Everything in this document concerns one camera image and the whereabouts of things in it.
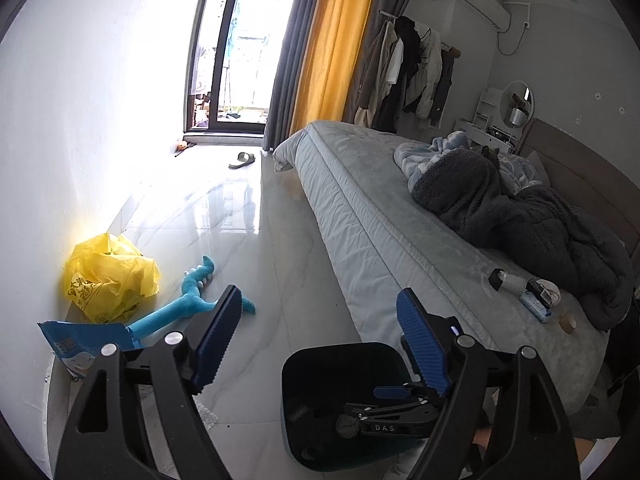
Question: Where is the round vanity mirror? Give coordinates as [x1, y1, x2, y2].
[499, 80, 535, 129]

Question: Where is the clear plastic wrap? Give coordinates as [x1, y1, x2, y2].
[194, 398, 219, 431]

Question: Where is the yellow curtain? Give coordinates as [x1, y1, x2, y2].
[290, 0, 372, 133]

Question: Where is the grey curtain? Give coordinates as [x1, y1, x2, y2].
[262, 0, 319, 152]

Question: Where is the blue plush dinosaur toy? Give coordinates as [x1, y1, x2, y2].
[127, 253, 257, 348]

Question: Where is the grey slipper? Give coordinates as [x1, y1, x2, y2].
[229, 152, 256, 170]

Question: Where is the beige upholstered headboard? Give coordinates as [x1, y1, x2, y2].
[516, 119, 640, 268]

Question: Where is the black trash bin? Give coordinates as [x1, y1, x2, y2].
[281, 342, 424, 472]

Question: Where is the dark grey fleece blanket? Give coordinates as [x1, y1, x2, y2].
[411, 148, 634, 332]

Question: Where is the small black white box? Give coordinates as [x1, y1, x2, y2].
[526, 278, 553, 309]

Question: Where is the blue tissue pack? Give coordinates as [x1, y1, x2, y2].
[520, 292, 551, 323]

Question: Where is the clothes rack with garments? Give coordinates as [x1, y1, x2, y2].
[354, 12, 461, 133]

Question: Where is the blue snack bag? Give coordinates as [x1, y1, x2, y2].
[38, 321, 141, 378]

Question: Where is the black framed window door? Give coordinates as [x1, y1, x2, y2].
[184, 0, 294, 134]

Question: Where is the white dressing table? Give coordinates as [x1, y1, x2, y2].
[454, 87, 518, 153]

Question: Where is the cardboard tape roll core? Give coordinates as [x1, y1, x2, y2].
[559, 312, 577, 334]

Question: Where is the yellow plastic bag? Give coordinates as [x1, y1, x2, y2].
[62, 232, 160, 324]

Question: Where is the orange floor object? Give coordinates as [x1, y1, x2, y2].
[174, 141, 195, 157]

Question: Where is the white air conditioner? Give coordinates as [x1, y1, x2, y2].
[463, 0, 511, 32]

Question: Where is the grey bed mattress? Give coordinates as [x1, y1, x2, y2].
[273, 120, 608, 413]

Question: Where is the clear plastic bottle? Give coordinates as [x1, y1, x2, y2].
[488, 269, 527, 296]

